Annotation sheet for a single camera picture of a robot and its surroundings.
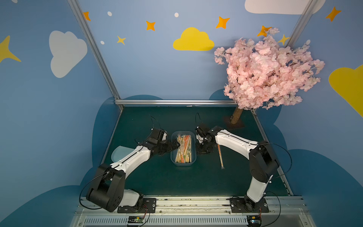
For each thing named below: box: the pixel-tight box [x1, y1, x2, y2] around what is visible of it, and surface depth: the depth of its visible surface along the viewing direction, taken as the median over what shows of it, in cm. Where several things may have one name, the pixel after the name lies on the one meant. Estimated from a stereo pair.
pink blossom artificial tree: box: [214, 27, 325, 125], surface depth 71 cm
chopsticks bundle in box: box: [174, 133, 192, 164], surface depth 95 cm
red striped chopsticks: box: [217, 143, 225, 170], surface depth 95 cm
